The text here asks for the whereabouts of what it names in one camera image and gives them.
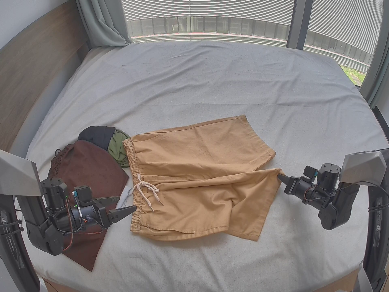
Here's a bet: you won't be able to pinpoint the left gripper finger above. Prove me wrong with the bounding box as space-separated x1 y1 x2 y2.
108 205 137 225
94 195 121 208

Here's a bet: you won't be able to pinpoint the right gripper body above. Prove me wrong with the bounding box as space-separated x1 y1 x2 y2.
284 175 317 201

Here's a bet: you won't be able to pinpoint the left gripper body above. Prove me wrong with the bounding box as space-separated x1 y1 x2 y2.
77 199 115 230

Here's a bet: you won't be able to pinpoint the tan shorts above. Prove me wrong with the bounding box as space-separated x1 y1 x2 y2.
122 114 285 242

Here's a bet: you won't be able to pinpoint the bed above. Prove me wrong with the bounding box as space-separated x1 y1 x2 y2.
0 0 389 292

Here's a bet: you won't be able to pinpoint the brown shorts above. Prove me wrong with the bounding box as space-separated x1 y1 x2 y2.
49 140 130 272

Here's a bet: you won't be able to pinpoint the green garment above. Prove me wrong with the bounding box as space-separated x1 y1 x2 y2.
108 129 131 169

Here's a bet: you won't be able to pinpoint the black garment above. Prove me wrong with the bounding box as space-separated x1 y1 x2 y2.
78 126 118 150

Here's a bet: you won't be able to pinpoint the grey-green curtain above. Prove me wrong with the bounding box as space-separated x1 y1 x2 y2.
71 0 133 48

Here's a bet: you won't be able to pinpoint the window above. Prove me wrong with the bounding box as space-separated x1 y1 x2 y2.
117 0 389 110

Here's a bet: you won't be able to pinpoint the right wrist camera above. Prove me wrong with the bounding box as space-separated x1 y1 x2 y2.
304 165 318 182

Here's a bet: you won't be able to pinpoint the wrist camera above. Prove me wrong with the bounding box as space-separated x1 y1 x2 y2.
72 186 92 208
304 165 318 182

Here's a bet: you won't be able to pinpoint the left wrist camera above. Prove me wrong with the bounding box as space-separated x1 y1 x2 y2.
72 186 92 208

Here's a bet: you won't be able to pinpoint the black cable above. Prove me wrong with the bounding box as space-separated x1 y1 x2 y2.
342 181 389 198

